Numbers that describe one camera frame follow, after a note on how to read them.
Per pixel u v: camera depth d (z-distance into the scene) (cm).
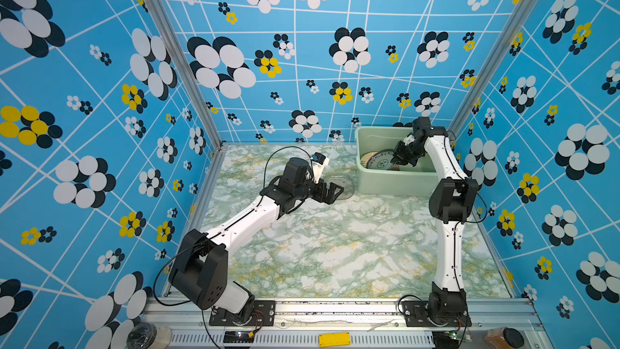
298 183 67
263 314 72
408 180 95
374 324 72
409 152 87
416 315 72
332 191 72
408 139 96
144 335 62
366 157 108
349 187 103
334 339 69
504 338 63
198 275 43
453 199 63
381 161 105
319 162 72
